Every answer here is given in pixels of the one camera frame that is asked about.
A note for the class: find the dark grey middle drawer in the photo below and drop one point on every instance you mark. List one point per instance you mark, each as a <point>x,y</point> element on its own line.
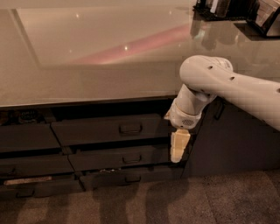
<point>89,160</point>

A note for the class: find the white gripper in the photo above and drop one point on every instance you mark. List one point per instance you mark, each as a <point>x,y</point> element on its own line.
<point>183,118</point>

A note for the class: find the dark cabinet door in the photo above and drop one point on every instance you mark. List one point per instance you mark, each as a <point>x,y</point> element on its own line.
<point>230,140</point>

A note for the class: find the dark angled stand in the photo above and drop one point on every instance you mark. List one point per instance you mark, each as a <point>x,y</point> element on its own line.
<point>266,22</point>

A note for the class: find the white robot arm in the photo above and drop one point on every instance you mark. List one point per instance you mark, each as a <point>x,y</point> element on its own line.
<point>203,79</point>

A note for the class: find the left middle dark drawer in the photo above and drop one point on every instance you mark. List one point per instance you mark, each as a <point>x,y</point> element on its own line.
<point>34,166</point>

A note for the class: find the dark grey bottom drawer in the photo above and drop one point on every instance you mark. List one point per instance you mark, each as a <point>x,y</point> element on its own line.
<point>130,176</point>

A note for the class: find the black rack with items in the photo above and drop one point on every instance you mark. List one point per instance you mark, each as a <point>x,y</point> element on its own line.
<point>217,10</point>

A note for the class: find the dark grey top drawer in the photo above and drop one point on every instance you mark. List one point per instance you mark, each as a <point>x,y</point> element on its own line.
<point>111,129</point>

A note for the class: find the dark grey drawer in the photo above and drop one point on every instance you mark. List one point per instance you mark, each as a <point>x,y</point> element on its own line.
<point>130,176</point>
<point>89,160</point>
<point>111,129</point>

